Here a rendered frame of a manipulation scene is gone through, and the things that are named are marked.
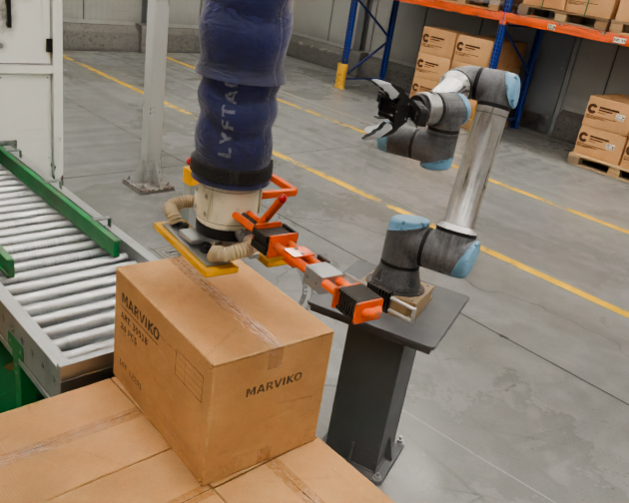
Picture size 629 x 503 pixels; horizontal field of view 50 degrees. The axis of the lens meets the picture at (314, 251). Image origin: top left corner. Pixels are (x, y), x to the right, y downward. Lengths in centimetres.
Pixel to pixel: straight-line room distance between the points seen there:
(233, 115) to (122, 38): 1030
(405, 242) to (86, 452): 127
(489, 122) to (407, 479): 148
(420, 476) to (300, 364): 121
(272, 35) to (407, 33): 1053
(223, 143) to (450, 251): 101
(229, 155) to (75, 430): 95
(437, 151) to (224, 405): 92
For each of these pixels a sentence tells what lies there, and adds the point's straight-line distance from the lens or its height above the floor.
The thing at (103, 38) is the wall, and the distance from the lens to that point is 1185.
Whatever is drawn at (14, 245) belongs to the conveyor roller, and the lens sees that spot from 327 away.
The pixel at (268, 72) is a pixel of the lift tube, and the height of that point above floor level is 163.
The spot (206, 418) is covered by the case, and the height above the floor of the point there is 77.
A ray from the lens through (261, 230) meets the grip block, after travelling 171.
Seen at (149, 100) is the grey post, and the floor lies 71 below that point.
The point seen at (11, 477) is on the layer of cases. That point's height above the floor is 54.
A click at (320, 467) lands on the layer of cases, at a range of 208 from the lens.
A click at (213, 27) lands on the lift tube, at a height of 172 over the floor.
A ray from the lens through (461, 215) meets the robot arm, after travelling 243.
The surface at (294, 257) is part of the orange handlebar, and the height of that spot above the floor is 125.
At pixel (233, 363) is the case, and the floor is 93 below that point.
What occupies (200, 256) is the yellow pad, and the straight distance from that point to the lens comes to 182.
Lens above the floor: 191
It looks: 24 degrees down
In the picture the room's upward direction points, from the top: 9 degrees clockwise
